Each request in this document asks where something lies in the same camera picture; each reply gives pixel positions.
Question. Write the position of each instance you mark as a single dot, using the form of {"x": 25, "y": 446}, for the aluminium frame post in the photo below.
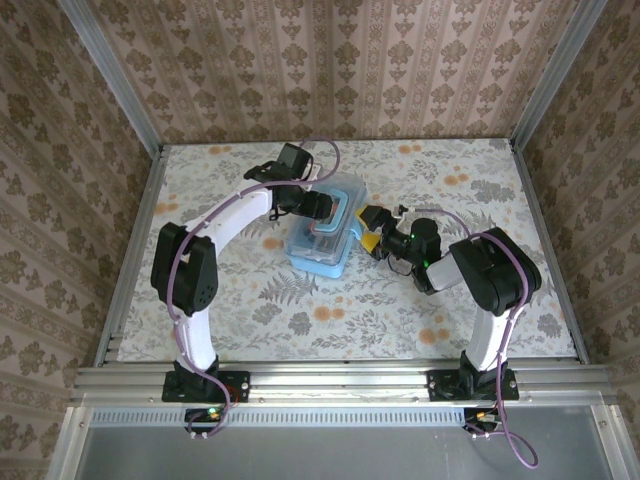
{"x": 111, "y": 75}
{"x": 555, "y": 75}

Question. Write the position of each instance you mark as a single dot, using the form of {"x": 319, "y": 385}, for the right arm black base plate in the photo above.
{"x": 437, "y": 390}

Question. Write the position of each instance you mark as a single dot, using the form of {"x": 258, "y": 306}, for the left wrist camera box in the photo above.
{"x": 312, "y": 172}

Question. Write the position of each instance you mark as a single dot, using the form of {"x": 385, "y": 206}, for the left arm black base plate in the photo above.
{"x": 240, "y": 387}

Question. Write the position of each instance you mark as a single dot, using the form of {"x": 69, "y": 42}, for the grey metal panel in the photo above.
{"x": 325, "y": 455}

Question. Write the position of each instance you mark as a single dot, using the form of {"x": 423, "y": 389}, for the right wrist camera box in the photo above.
{"x": 401, "y": 212}

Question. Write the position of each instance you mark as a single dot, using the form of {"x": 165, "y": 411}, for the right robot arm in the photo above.
{"x": 500, "y": 275}

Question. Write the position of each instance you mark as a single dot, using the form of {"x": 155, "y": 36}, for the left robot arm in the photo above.
{"x": 185, "y": 280}

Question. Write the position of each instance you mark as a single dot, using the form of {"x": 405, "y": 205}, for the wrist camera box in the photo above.
{"x": 401, "y": 212}
{"x": 312, "y": 172}

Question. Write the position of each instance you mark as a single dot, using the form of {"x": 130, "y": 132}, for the transparent blue tool box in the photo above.
{"x": 320, "y": 267}

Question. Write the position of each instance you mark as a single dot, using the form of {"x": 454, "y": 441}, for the aluminium table side rail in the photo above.
{"x": 134, "y": 250}
{"x": 541, "y": 225}

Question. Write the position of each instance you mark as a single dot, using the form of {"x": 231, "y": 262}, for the aluminium mounting rail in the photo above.
{"x": 340, "y": 382}

